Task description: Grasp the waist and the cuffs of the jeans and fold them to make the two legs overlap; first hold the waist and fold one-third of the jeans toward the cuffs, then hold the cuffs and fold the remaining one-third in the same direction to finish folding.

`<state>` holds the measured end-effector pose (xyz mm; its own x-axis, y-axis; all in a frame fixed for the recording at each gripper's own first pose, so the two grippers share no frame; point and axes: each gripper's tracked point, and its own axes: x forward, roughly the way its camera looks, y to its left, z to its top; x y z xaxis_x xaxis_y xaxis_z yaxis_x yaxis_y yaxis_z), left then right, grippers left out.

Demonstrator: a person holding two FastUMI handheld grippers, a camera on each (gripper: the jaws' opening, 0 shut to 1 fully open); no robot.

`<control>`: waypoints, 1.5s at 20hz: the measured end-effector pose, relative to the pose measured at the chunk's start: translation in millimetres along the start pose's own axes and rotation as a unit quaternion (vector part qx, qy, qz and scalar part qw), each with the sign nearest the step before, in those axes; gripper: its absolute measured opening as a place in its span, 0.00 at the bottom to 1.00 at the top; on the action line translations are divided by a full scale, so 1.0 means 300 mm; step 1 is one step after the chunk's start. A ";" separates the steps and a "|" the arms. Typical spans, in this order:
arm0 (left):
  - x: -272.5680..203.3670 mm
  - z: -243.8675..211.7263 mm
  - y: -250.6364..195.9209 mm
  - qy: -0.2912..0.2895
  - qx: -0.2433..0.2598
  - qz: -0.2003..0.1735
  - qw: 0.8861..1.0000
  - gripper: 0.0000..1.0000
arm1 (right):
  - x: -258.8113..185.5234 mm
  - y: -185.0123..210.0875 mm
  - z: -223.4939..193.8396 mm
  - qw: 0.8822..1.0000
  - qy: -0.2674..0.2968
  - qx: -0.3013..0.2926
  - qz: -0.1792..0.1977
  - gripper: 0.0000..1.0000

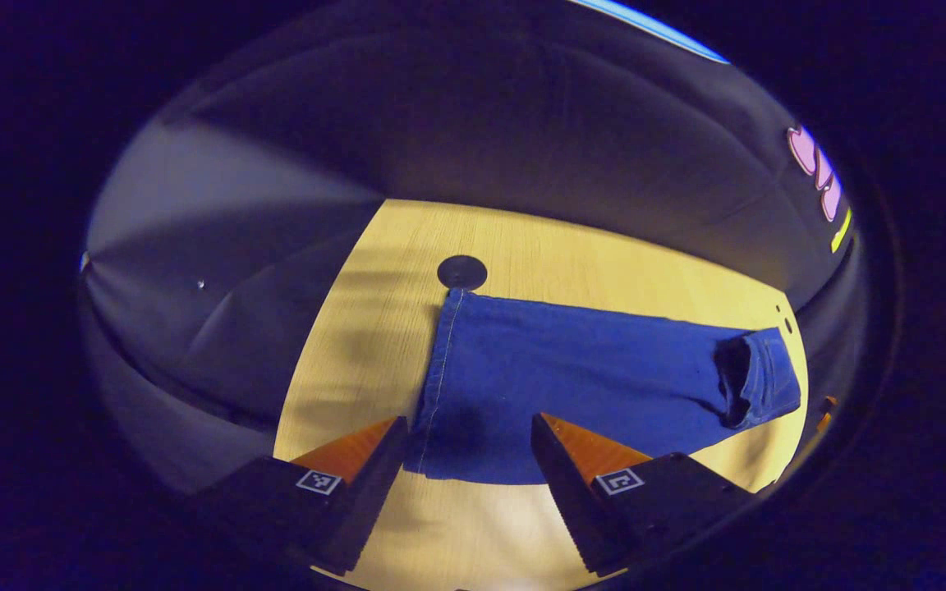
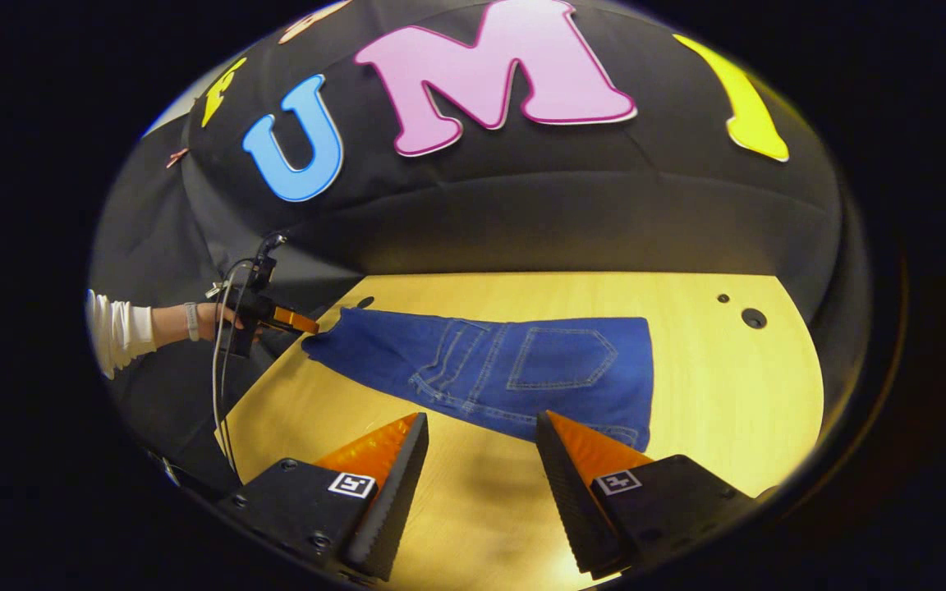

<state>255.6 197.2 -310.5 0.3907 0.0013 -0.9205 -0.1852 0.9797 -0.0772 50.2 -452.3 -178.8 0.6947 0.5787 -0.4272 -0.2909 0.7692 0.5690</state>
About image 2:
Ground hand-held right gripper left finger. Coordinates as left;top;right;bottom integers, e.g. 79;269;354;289
218;412;429;582

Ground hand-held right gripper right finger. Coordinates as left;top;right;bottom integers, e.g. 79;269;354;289
535;410;778;580

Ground blue denim jeans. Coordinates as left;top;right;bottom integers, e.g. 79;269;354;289
302;306;654;452

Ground black backdrop cloth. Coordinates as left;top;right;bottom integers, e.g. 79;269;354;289
91;0;872;493

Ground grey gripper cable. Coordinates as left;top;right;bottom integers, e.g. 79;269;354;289
209;258;259;473
218;279;249;465

